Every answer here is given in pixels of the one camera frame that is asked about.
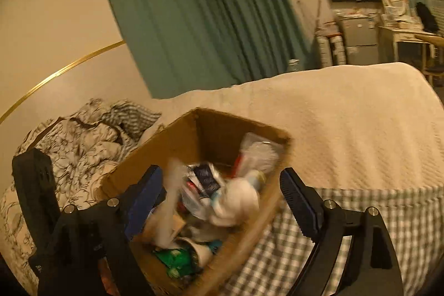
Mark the white plastic bag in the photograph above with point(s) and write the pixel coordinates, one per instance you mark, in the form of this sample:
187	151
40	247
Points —
236	202

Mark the brown cardboard box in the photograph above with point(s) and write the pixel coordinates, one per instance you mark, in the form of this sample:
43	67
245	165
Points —
163	147

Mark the wooden chair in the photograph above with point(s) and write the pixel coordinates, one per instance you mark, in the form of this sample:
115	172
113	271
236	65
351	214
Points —
432	43

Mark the black backpack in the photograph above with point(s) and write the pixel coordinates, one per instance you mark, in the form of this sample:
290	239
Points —
426	17

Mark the grey checkered cloth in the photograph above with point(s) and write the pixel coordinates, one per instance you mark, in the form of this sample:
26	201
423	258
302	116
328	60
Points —
399	230

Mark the white dressing table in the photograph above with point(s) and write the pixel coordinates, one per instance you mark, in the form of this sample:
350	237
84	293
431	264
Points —
392	36

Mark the wide green curtain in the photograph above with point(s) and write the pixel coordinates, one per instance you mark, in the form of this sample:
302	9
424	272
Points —
194	15

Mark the floral patterned quilt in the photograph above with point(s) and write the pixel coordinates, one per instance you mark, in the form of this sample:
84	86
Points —
79	143

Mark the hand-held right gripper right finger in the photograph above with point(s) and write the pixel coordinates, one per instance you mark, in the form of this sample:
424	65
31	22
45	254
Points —
300	206

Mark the silver small refrigerator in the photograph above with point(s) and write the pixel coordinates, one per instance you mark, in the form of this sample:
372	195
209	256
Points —
357	39

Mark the green snack packet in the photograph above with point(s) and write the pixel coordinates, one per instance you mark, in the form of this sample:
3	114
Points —
173	259

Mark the white quilted bedspread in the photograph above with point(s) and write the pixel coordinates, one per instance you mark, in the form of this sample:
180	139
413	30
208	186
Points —
347	122

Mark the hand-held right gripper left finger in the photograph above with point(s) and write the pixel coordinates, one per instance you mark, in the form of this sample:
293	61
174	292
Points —
142	202

